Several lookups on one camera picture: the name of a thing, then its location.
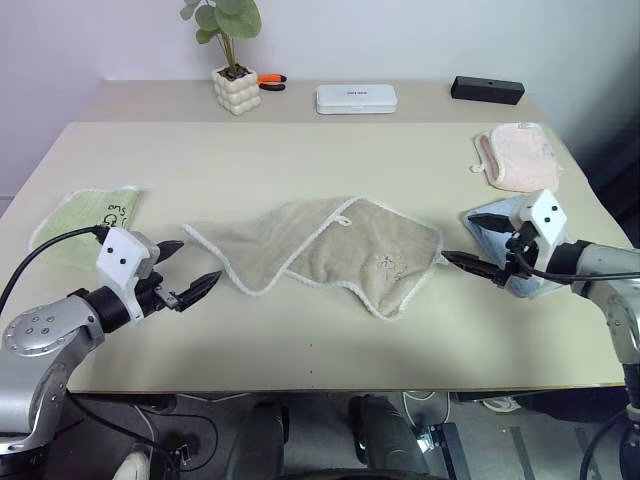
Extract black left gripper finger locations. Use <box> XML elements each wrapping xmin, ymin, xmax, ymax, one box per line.
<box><xmin>175</xmin><ymin>269</ymin><xmax>224</xmax><ymax>313</ymax></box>
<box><xmin>158</xmin><ymin>239</ymin><xmax>186</xmax><ymax>264</ymax></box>

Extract dark rounded shape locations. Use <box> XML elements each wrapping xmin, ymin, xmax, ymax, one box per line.
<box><xmin>225</xmin><ymin>398</ymin><xmax>292</xmax><ymax>480</ymax></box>
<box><xmin>347</xmin><ymin>393</ymin><xmax>432</xmax><ymax>477</ymax></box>

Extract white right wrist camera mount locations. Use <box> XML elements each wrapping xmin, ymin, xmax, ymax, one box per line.
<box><xmin>503</xmin><ymin>188</ymin><xmax>570</xmax><ymax>297</ymax></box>

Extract pink cloth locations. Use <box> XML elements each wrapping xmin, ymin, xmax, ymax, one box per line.
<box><xmin>468</xmin><ymin>120</ymin><xmax>568</xmax><ymax>194</ymax></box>

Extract green cloth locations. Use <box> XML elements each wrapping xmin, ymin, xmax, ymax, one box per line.
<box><xmin>29</xmin><ymin>185</ymin><xmax>143</xmax><ymax>274</ymax></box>

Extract white shoe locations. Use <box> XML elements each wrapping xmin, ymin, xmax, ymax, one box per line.
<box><xmin>481</xmin><ymin>395</ymin><xmax>520</xmax><ymax>414</ymax></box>

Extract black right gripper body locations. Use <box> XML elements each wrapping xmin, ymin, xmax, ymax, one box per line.
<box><xmin>498</xmin><ymin>223</ymin><xmax>540</xmax><ymax>287</ymax></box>

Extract beige towel with white trim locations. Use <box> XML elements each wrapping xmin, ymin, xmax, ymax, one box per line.
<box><xmin>180</xmin><ymin>195</ymin><xmax>444</xmax><ymax>321</ymax></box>

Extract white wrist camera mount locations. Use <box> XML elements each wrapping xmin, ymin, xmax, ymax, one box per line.
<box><xmin>95</xmin><ymin>227</ymin><xmax>162</xmax><ymax>321</ymax></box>
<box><xmin>503</xmin><ymin>188</ymin><xmax>570</xmax><ymax>297</ymax></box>

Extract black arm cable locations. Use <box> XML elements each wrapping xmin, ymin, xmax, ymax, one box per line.
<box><xmin>505</xmin><ymin>234</ymin><xmax>640</xmax><ymax>284</ymax></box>
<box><xmin>0</xmin><ymin>225</ymin><xmax>110</xmax><ymax>317</ymax></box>

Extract orange and black pliers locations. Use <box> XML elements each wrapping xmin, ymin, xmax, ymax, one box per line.
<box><xmin>255</xmin><ymin>72</ymin><xmax>289</xmax><ymax>93</ymax></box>

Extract white bubble plant pot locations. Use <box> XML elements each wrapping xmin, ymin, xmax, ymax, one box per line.
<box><xmin>209</xmin><ymin>65</ymin><xmax>263</xmax><ymax>118</ymax></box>

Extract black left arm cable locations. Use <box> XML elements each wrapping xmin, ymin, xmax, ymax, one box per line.
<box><xmin>0</xmin><ymin>225</ymin><xmax>110</xmax><ymax>317</ymax></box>

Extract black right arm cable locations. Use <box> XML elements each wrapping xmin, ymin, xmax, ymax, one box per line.
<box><xmin>505</xmin><ymin>234</ymin><xmax>640</xmax><ymax>284</ymax></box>

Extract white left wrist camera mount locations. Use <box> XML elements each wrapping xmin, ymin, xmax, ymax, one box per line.
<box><xmin>95</xmin><ymin>227</ymin><xmax>162</xmax><ymax>321</ymax></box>

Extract blue cloth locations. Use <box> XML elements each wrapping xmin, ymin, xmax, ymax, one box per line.
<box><xmin>463</xmin><ymin>196</ymin><xmax>577</xmax><ymax>300</ymax></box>

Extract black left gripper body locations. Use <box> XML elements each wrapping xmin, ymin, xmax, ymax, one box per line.
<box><xmin>132</xmin><ymin>272</ymin><xmax>184</xmax><ymax>319</ymax></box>

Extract black metal bracket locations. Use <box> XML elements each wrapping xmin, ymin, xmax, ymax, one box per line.
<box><xmin>421</xmin><ymin>421</ymin><xmax>472</xmax><ymax>480</ymax></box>

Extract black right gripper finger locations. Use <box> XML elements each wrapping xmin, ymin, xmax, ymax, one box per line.
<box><xmin>471</xmin><ymin>212</ymin><xmax>515</xmax><ymax>235</ymax></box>
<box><xmin>441</xmin><ymin>250</ymin><xmax>507</xmax><ymax>286</ymax></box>

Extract white flat case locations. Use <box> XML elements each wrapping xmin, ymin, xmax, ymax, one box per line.
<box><xmin>314</xmin><ymin>83</ymin><xmax>400</xmax><ymax>116</ymax></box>

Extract black rectangular box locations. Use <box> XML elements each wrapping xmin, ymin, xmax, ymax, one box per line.
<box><xmin>450</xmin><ymin>74</ymin><xmax>526</xmax><ymax>106</ymax></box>

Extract green leafy plant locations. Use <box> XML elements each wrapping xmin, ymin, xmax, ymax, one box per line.
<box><xmin>179</xmin><ymin>0</ymin><xmax>263</xmax><ymax>77</ymax></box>

